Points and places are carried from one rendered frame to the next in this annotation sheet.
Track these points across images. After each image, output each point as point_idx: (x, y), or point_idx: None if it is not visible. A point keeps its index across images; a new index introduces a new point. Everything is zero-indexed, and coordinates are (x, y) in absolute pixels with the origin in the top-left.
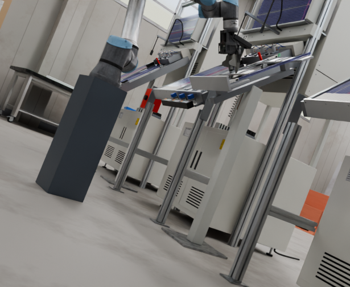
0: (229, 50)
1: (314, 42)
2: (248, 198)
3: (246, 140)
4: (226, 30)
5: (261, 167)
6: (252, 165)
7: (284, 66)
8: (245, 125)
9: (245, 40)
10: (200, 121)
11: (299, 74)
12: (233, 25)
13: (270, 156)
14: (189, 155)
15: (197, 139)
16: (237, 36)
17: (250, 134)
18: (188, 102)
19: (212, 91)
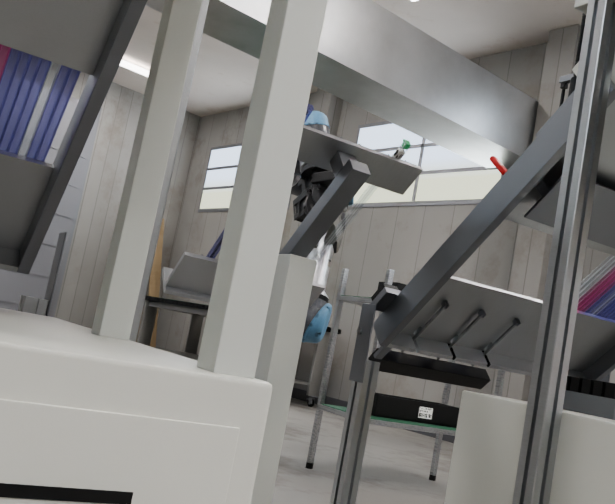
0: (297, 213)
1: (597, 14)
2: None
3: (479, 407)
4: (300, 179)
5: (514, 489)
6: (513, 488)
7: (332, 169)
8: (265, 352)
9: (326, 172)
10: (353, 386)
11: (571, 135)
12: (300, 163)
13: (533, 443)
14: (341, 475)
15: (352, 432)
16: (314, 176)
17: (595, 392)
18: (370, 355)
19: (365, 308)
